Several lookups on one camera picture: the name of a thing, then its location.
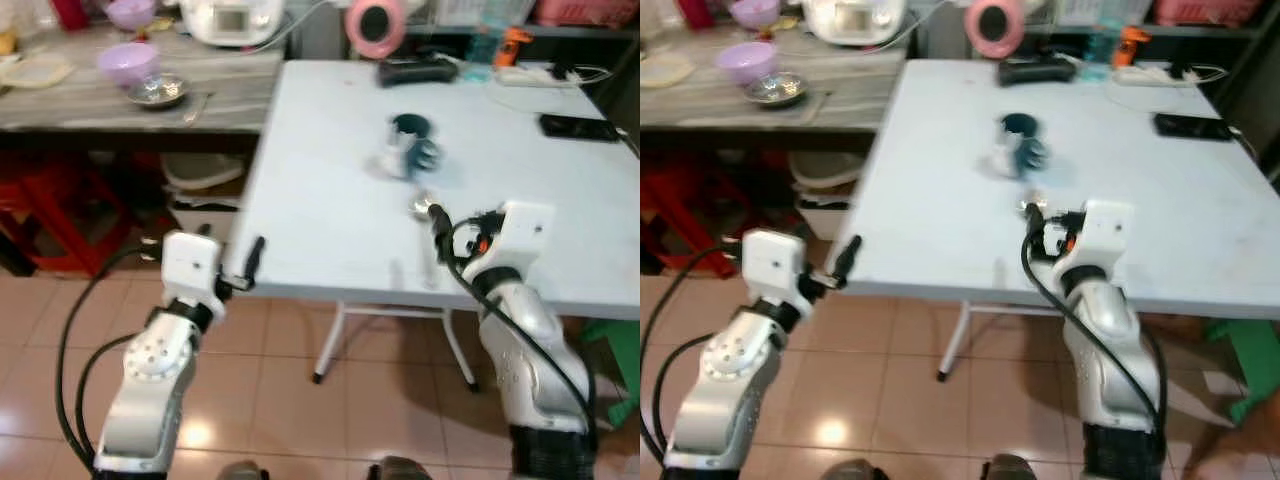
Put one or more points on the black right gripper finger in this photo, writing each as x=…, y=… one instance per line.
x=1034, y=222
x=442, y=230

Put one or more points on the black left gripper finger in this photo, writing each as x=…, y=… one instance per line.
x=255, y=260
x=848, y=258

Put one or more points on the silver metal spoon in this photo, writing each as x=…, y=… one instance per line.
x=1030, y=199
x=419, y=203

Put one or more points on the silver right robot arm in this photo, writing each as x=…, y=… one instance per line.
x=1105, y=340
x=525, y=340

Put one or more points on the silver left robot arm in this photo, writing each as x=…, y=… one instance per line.
x=150, y=370
x=725, y=370

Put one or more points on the white and teal cup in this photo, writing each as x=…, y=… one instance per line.
x=400, y=150
x=1015, y=150

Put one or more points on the white folding table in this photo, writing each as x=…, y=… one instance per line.
x=950, y=220
x=330, y=220

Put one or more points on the white plastic bucket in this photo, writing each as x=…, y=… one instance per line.
x=825, y=172
x=203, y=172

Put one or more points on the red plastic stool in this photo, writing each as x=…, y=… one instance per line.
x=690, y=215
x=60, y=215

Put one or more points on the black smartphone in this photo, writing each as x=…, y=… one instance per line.
x=1193, y=126
x=578, y=127

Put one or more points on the black pouch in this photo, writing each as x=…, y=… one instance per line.
x=1035, y=70
x=417, y=72

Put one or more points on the grey wooden counter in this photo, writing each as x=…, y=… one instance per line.
x=850, y=100
x=230, y=100

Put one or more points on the white power strip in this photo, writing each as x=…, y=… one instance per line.
x=1150, y=74
x=535, y=75

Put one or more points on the clear blue water bottle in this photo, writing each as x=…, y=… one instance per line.
x=480, y=55
x=1099, y=55

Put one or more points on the steel bowl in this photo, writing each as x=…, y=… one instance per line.
x=775, y=90
x=156, y=92

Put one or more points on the green plastic stool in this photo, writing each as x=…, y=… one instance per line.
x=615, y=350
x=1250, y=350

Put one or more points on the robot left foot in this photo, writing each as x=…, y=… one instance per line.
x=240, y=470
x=855, y=470

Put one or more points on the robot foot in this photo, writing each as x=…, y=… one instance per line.
x=855, y=470
x=240, y=470
x=400, y=468
x=1008, y=468

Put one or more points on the pink round fan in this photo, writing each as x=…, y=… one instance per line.
x=995, y=28
x=375, y=28

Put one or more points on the large purple plastic bowl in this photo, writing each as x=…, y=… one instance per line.
x=128, y=62
x=746, y=60

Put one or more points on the white rice cooker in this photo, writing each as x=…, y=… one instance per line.
x=852, y=20
x=232, y=22

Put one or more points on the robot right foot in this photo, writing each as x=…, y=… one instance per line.
x=1008, y=468
x=400, y=468

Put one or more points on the red plastic basket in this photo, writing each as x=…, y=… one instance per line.
x=572, y=12
x=1205, y=12

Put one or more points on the cream plate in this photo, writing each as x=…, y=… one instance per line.
x=664, y=70
x=35, y=72

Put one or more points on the small purple plastic bowl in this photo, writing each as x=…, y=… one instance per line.
x=754, y=12
x=131, y=12

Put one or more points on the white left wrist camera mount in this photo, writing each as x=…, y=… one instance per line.
x=190, y=262
x=772, y=262

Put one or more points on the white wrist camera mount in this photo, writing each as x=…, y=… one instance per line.
x=1105, y=230
x=190, y=262
x=772, y=262
x=522, y=232

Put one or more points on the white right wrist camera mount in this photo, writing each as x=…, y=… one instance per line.
x=522, y=232
x=1105, y=230

